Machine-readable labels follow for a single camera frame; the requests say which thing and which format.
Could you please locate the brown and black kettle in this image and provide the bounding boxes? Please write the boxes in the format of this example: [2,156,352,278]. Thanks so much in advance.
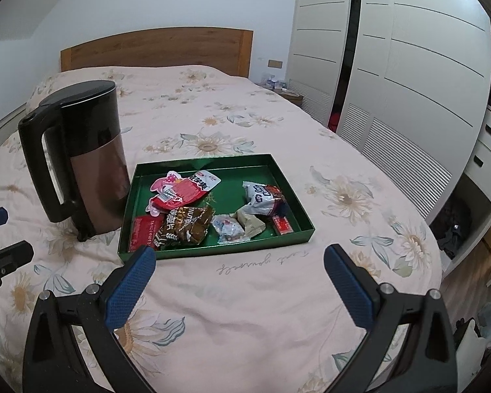
[17,81,131,242]

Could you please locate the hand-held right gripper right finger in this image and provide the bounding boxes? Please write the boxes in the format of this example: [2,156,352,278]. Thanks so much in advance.
[324,244,459,393]

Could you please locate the small red-orange packet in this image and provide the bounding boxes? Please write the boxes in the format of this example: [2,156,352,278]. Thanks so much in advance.
[270,214,293,236]

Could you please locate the white bag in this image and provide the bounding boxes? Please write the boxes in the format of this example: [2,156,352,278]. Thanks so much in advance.
[454,319,489,373]

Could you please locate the dark clothes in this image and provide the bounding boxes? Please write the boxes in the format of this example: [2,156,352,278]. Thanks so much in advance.
[429,205,473,258]

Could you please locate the dark red snack packet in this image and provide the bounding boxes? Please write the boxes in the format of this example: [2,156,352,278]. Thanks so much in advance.
[129,215,165,252]

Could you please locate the clear candy packet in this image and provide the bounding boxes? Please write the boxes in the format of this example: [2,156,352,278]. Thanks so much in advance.
[211,214,246,245]

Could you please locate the wooden headboard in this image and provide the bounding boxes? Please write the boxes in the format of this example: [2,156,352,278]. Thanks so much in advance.
[61,28,254,78]

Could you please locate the pink lace-edged packet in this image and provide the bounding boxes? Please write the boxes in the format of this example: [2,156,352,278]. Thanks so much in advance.
[146,196,168,218]

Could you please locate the pink bow cartoon packet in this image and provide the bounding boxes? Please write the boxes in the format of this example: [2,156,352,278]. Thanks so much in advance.
[149,171,186,197]

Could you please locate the green tray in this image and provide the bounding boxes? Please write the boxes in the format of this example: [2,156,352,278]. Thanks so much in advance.
[118,153,315,260]

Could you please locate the bright red long snack packet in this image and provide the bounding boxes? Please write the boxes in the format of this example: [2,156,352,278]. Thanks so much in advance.
[157,170,222,214]

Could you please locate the brown oat snack packet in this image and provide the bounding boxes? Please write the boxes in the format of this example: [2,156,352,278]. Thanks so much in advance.
[153,205,213,250]

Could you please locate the white and dark snack packet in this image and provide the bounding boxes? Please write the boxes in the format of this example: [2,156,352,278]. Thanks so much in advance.
[243,181,287,217]

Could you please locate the wooden nightstand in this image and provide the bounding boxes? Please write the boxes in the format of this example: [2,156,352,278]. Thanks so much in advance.
[262,74,304,103]

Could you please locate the small green packet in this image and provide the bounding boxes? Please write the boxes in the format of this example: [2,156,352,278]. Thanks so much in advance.
[234,207,266,239]

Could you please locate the white wardrobe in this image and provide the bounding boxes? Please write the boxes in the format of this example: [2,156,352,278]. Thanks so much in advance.
[286,0,491,222]

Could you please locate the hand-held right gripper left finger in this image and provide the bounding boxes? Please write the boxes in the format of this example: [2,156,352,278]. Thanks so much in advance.
[22,246,158,393]

